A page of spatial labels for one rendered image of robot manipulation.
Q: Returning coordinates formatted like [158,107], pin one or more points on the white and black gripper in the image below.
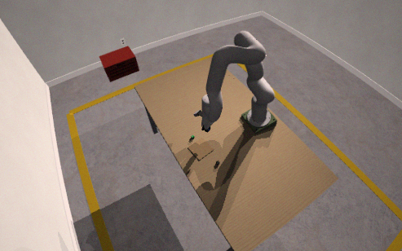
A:
[205,124]

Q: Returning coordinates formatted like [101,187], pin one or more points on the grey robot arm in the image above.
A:
[251,57]

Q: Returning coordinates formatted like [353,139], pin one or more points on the brown flat mat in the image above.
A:
[200,148]

